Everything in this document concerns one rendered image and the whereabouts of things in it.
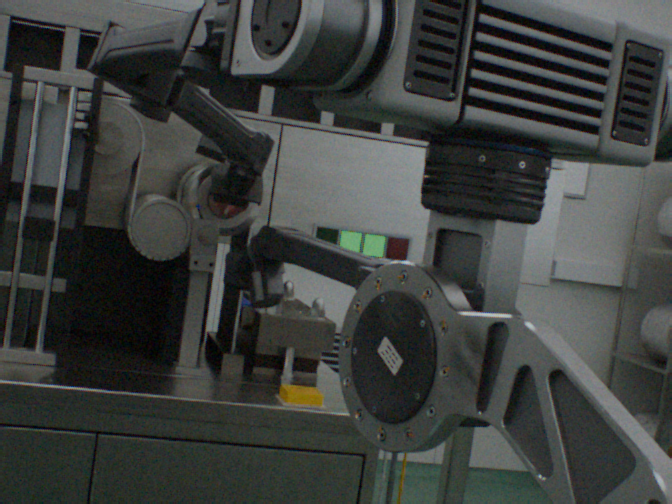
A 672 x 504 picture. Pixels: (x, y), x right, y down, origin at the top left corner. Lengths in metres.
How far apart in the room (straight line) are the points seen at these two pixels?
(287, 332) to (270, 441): 0.29
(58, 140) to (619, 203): 3.86
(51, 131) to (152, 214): 0.27
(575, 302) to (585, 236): 0.34
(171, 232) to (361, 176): 0.59
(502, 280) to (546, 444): 0.22
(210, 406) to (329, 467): 0.26
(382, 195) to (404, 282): 1.45
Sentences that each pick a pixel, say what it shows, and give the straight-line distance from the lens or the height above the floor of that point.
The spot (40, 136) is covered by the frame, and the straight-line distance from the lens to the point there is 2.00.
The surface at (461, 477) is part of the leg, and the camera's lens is 2.90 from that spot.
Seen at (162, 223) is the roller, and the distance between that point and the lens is 2.11.
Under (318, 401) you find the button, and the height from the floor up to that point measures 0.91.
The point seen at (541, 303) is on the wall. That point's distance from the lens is 5.31.
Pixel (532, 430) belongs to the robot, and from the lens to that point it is 0.96.
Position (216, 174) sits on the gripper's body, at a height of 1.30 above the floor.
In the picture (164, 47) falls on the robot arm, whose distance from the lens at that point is 1.28.
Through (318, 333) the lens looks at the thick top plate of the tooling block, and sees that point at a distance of 2.15.
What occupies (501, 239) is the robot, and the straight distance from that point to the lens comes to 1.09.
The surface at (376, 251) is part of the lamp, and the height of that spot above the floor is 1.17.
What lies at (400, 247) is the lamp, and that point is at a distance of 2.55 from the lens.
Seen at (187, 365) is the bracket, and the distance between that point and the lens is 2.11.
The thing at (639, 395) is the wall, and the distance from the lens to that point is 5.65.
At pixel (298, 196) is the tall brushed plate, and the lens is 2.48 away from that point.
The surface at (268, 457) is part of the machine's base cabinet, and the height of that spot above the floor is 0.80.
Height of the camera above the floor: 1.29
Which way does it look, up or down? 3 degrees down
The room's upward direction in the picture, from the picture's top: 8 degrees clockwise
